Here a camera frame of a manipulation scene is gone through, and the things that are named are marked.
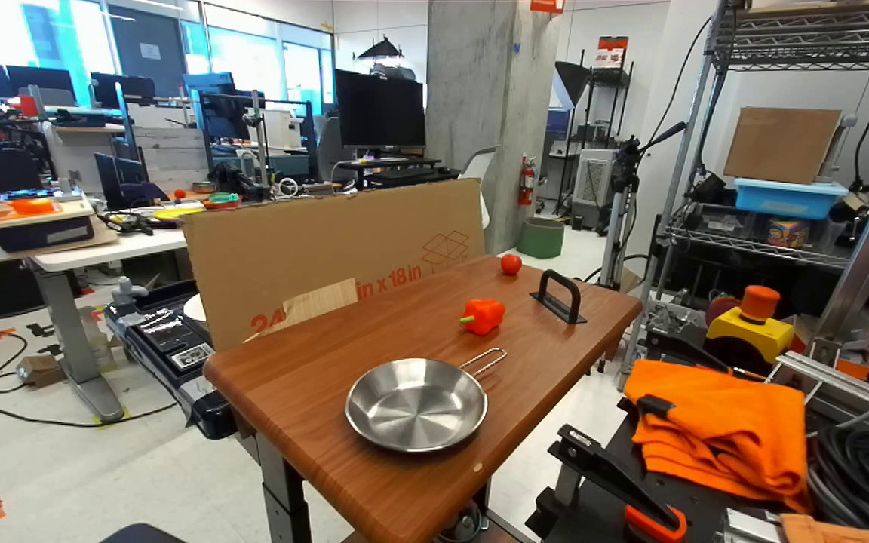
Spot black handle object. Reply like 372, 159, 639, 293
530, 267, 582, 326

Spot orange toy bell pepper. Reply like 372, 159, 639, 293
458, 298, 505, 338

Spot small steel frying pan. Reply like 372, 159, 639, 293
345, 348, 507, 456

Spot black computer monitor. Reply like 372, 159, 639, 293
336, 70, 424, 147

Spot brown cardboard sheet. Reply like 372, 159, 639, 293
184, 182, 482, 349

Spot yellow emergency stop button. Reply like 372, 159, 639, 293
705, 283, 796, 365

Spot orange folded cloth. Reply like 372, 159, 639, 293
624, 358, 808, 512

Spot black orange clamp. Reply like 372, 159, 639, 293
550, 424, 687, 543

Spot white side desk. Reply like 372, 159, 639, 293
0, 195, 186, 422

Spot blue plastic bin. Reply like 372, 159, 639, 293
735, 179, 847, 221

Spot metal wire shelf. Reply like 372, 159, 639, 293
683, 0, 869, 345

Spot coiled black cable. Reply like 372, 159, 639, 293
804, 396, 869, 538

